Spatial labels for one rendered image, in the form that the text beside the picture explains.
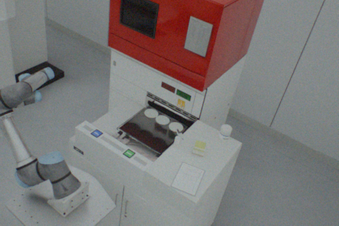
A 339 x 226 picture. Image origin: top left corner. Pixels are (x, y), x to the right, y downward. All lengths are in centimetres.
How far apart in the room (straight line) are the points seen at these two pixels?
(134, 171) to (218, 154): 53
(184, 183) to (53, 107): 230
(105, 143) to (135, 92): 65
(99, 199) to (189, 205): 51
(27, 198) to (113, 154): 52
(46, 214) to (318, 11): 272
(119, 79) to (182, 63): 68
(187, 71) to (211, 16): 41
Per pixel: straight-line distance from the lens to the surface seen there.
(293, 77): 372
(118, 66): 269
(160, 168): 207
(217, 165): 217
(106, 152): 219
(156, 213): 222
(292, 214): 345
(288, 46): 362
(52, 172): 195
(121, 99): 283
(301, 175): 383
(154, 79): 252
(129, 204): 235
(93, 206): 206
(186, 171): 208
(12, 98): 195
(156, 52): 234
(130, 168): 211
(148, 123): 243
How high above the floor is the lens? 249
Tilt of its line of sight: 36 degrees down
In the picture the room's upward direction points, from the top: 10 degrees clockwise
